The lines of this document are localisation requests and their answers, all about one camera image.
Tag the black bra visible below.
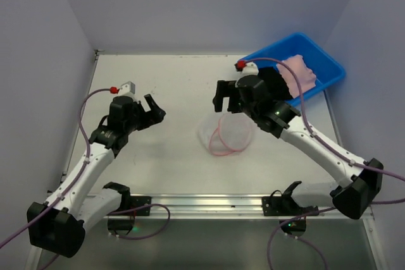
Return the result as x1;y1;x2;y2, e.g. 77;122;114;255
258;66;293;101

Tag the white mesh laundry bag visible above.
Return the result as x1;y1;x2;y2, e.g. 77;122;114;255
197;113;254;156

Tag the pink bra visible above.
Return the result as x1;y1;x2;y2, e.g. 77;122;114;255
277;54;316;99

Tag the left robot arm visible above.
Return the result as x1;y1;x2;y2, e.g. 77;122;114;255
27;94;166;257

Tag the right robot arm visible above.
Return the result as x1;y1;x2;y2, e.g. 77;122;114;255
213;75;383;219

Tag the blue plastic bin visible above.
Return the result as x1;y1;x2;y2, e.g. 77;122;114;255
243;33;346;106

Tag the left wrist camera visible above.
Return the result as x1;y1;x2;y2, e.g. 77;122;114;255
109;81;138;102

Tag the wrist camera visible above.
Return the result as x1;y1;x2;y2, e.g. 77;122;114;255
235;60;259;78
109;81;138;102

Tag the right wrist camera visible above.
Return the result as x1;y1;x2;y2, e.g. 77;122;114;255
235;60;259;78

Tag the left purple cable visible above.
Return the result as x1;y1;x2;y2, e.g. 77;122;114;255
0;85;171;270

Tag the purple cable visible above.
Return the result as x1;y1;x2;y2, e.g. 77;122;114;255
0;85;171;270
234;58;405;270

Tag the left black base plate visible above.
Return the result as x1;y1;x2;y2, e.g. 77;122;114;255
109;195;152;217

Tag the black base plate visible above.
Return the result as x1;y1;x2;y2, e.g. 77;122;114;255
109;195;152;217
261;190;318;217

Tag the aluminium mounting rail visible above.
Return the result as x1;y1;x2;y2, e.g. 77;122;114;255
82;191;376;220

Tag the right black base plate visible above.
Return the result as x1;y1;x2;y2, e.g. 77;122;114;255
261;190;318;217

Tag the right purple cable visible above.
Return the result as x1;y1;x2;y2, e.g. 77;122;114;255
234;58;405;270

